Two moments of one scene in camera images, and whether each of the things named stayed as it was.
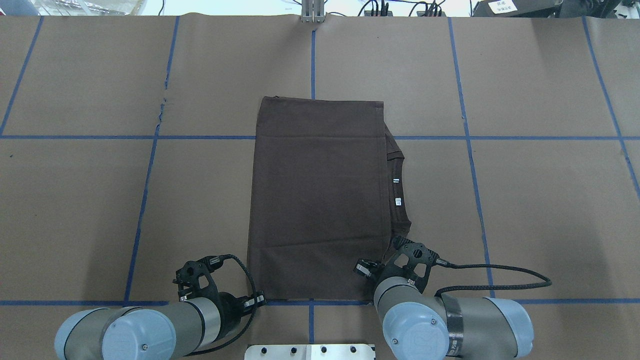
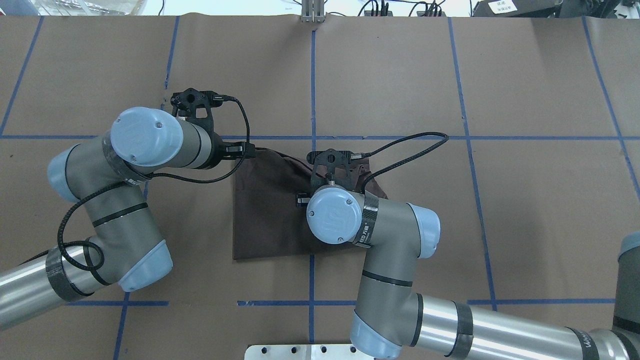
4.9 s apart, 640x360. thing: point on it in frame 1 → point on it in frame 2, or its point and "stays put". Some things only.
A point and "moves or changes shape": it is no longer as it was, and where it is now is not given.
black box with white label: (517, 8) stays put
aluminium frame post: (313, 11) stays put
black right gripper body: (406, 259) → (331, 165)
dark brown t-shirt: (329, 186) moves or changes shape
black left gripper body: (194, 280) → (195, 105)
